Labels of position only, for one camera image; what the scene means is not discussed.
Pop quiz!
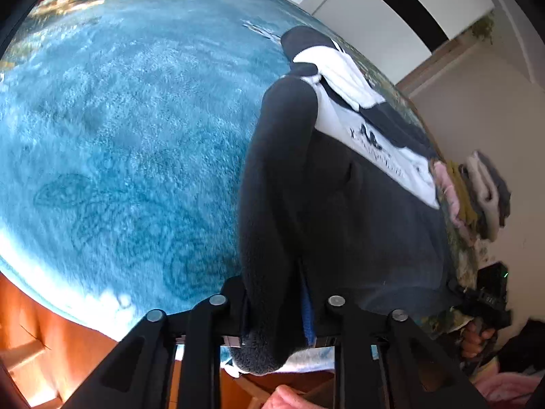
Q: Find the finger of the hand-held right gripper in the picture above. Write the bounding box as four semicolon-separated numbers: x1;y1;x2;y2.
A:
446;279;478;307

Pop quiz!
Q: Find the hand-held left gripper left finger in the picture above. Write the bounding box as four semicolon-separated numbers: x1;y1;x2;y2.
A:
62;276;250;409

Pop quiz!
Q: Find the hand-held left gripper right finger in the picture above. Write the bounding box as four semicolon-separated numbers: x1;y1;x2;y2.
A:
300;280;488;409

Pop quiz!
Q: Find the dark grey fleece jacket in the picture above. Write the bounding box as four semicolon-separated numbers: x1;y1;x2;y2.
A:
230;26;458;378

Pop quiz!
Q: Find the person's right hand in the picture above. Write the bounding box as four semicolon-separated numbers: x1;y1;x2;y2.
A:
460;317;497;361

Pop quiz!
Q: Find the person's left hand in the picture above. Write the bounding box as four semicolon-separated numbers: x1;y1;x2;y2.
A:
264;384;320;409

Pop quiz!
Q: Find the person's dark clothing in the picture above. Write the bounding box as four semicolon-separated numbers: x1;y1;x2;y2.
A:
494;319;545;376

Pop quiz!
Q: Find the olive yellow folded garment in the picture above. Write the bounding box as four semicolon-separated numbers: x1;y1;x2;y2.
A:
445;160;481;227

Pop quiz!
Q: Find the pink fluffy cloth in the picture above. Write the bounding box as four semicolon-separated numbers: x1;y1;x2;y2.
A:
472;370;542;409

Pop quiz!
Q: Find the grey folded garment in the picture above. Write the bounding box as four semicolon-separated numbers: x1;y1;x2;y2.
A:
476;150;512;228

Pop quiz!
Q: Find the white folded garment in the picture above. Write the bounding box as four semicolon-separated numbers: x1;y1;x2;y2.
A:
463;153;500;240

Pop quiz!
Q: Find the blue floral plush blanket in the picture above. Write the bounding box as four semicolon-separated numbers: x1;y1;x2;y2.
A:
0;0;482;342

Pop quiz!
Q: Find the dried plant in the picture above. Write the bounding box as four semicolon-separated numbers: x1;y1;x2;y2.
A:
472;12;497;46

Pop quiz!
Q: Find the white wardrobe with black stripe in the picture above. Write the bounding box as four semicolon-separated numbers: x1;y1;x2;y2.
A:
260;0;497;86

